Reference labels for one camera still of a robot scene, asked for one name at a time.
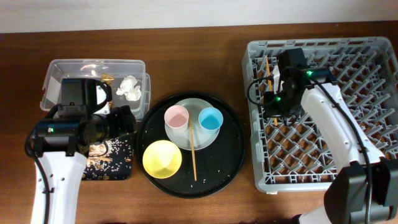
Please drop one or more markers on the white tissue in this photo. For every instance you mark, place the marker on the white tissue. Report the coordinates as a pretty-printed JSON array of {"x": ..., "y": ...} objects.
[{"x": 130, "y": 89}]

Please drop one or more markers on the yellow plastic bowl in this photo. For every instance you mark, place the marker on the yellow plastic bowl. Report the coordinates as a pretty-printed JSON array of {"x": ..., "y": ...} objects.
[{"x": 162, "y": 159}]

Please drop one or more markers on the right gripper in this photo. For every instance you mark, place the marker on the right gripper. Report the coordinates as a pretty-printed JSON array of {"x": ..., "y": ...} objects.
[{"x": 280, "y": 109}]

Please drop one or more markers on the pink plastic cup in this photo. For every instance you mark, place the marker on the pink plastic cup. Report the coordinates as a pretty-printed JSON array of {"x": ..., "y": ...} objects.
[{"x": 176, "y": 118}]

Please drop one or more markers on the black rectangular tray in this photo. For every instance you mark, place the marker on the black rectangular tray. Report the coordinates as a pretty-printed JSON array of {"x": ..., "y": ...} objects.
[{"x": 118, "y": 161}]

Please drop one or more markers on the gold foil snack wrapper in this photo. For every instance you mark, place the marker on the gold foil snack wrapper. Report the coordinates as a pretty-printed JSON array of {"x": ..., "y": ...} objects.
[{"x": 107, "y": 78}]

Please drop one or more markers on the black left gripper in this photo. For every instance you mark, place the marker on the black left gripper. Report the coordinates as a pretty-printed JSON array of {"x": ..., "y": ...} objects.
[{"x": 125, "y": 119}]

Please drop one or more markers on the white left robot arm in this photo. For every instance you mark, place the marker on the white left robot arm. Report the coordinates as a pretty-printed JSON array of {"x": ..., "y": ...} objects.
[{"x": 59, "y": 144}]

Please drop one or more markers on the spilled rice food scraps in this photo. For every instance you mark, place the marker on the spilled rice food scraps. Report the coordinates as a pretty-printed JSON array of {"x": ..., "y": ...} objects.
[{"x": 105, "y": 155}]

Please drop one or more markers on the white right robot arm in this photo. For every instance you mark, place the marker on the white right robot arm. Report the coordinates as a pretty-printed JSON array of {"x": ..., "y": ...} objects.
[{"x": 365, "y": 188}]

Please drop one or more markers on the blue plastic cup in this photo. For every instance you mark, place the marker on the blue plastic cup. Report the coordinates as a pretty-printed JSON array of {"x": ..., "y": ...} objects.
[{"x": 210, "y": 120}]

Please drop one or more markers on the pale grey round plate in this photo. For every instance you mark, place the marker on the pale grey round plate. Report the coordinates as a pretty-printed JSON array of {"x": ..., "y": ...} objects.
[{"x": 200, "y": 139}]

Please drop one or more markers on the clear plastic waste bin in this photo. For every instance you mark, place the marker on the clear plastic waste bin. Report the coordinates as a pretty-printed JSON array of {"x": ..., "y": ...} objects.
[{"x": 93, "y": 68}]

